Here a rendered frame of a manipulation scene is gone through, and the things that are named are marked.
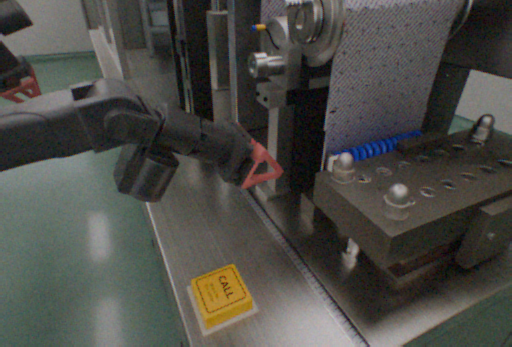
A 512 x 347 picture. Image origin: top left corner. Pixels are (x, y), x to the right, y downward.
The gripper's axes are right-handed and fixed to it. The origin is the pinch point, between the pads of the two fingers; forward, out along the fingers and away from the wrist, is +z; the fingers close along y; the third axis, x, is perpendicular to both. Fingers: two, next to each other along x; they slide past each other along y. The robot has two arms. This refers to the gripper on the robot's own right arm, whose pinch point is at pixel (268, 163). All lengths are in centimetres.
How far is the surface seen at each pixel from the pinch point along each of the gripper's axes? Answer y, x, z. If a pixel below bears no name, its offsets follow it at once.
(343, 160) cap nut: 7.3, 6.7, 6.3
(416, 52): -0.1, 27.3, 15.6
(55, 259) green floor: -111, -121, 5
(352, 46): 0.0, 21.8, 2.4
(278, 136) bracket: -8.0, 3.3, 5.6
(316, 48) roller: -3.5, 19.1, -0.6
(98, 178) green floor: -180, -109, 25
